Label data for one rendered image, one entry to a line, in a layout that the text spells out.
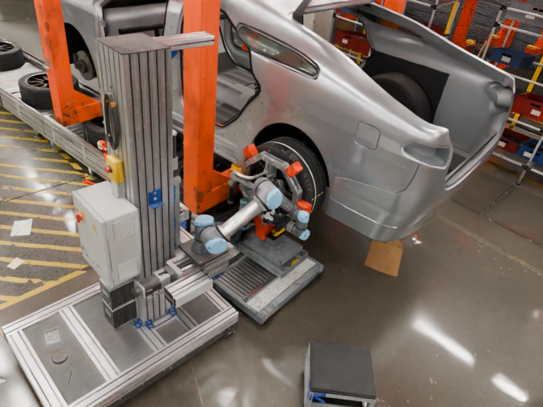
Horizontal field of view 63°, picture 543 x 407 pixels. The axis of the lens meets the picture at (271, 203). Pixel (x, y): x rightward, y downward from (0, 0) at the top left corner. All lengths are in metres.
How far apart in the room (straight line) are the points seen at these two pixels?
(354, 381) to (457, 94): 2.78
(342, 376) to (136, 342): 1.31
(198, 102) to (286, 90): 0.62
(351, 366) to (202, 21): 2.29
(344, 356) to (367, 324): 0.73
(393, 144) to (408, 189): 0.31
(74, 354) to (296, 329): 1.53
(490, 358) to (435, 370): 0.49
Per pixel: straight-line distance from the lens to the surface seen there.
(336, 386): 2.85
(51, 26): 4.59
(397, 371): 3.48
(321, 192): 3.28
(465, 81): 4.47
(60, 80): 4.74
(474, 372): 3.74
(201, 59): 2.96
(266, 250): 3.71
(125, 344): 3.11
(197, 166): 3.29
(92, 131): 4.88
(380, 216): 3.09
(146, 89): 2.20
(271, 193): 2.51
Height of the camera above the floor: 2.67
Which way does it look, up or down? 35 degrees down
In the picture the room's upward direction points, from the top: 8 degrees clockwise
